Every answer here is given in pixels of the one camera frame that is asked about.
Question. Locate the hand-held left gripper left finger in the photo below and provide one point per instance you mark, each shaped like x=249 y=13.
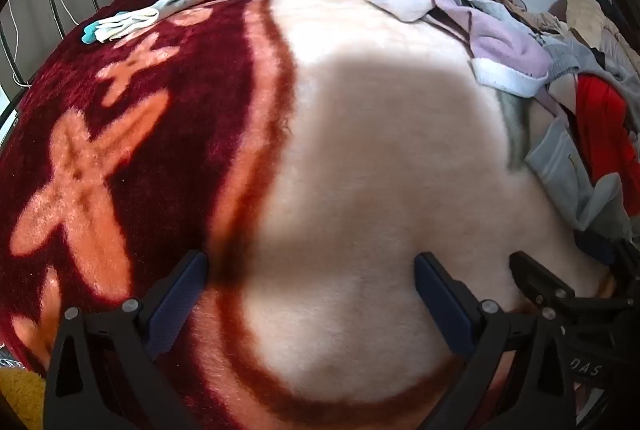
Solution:
x=177 y=305

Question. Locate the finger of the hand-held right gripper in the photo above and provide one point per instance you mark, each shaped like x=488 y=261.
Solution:
x=540 y=282
x=631 y=267

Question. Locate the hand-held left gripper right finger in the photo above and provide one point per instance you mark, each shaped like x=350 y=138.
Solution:
x=442 y=305

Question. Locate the lilac sock with white cuff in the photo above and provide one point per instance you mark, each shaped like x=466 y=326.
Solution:
x=505 y=44

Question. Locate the light grey garment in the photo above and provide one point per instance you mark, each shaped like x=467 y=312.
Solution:
x=565 y=169

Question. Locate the red garment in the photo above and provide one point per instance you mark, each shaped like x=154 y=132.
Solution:
x=602 y=119

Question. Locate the olive grey garment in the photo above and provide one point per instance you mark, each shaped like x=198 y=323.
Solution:
x=517 y=129

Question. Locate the red and cream printed blanket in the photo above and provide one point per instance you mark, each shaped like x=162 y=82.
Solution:
x=350 y=159

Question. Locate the yellow fleece blanket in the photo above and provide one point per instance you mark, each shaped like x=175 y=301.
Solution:
x=22 y=397

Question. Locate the beige padded jacket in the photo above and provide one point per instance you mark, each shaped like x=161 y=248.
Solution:
x=592 y=17

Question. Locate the white and teal folded garment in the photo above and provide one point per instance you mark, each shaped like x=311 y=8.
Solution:
x=122 y=24

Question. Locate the pale green folded garment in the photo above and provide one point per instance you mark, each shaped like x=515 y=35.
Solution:
x=177 y=0

